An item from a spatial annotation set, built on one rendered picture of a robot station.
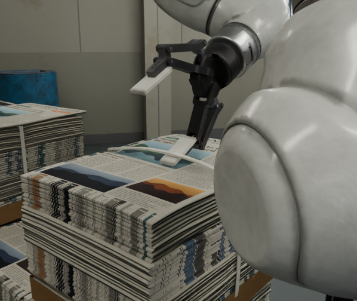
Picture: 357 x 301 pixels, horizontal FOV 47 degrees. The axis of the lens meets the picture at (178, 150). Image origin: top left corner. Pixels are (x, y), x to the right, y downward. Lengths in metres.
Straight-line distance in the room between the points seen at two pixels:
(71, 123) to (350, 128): 0.93
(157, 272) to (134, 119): 4.66
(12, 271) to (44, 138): 0.35
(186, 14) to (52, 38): 4.23
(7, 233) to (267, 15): 0.73
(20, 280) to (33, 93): 3.56
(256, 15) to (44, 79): 3.68
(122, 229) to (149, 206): 0.04
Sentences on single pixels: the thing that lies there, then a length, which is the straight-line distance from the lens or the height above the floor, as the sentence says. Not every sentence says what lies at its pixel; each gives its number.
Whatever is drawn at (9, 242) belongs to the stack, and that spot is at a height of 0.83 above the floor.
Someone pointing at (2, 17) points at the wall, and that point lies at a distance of 5.10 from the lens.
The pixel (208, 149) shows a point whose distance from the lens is 0.76.
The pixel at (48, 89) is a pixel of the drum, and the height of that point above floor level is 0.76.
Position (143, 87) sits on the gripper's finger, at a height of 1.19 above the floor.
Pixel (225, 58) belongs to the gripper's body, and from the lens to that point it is 0.72.
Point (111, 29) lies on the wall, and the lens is 5.03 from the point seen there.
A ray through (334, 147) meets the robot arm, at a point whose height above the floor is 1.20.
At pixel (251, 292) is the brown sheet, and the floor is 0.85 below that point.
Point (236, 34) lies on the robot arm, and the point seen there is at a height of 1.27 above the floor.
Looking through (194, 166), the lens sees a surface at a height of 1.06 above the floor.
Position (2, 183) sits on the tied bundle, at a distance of 1.04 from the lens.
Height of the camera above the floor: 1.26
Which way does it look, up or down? 15 degrees down
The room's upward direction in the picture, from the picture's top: straight up
